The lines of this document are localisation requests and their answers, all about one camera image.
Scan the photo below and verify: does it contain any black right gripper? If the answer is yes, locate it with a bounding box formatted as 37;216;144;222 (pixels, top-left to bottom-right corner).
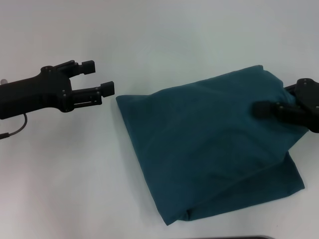
252;77;319;135

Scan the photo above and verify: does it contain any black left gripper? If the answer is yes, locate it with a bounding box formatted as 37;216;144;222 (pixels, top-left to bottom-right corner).
0;59;116;120

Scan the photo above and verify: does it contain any teal T-shirt with beige print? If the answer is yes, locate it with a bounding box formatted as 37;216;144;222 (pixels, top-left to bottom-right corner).
115;64;306;220

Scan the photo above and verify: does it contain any left arm cable with plug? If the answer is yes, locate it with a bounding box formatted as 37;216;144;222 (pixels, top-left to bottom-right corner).
0;112;29;140

